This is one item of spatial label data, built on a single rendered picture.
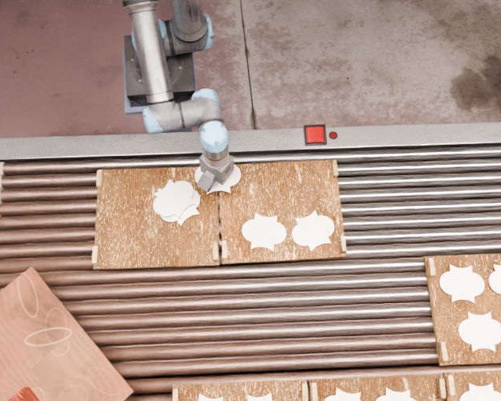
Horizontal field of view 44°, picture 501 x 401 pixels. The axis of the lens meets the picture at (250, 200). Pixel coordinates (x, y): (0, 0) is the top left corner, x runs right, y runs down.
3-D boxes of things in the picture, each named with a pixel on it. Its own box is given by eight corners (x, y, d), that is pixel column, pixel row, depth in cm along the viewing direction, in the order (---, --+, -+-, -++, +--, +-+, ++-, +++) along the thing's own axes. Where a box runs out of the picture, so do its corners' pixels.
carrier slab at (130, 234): (99, 171, 213) (98, 169, 212) (217, 168, 214) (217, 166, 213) (94, 270, 201) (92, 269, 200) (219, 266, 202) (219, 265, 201)
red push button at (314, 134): (305, 128, 220) (306, 126, 219) (322, 128, 221) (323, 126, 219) (307, 144, 218) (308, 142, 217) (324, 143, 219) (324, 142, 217)
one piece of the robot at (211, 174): (185, 165, 179) (190, 185, 194) (211, 181, 177) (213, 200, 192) (210, 134, 182) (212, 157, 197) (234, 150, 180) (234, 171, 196)
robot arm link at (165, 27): (133, 38, 214) (126, 17, 201) (171, 32, 215) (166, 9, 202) (138, 69, 211) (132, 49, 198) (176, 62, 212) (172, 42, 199)
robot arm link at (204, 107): (178, 91, 174) (184, 126, 170) (217, 84, 175) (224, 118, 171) (180, 104, 181) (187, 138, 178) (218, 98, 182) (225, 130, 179)
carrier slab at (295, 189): (218, 166, 214) (218, 165, 213) (335, 161, 216) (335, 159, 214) (222, 264, 203) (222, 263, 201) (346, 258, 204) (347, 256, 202)
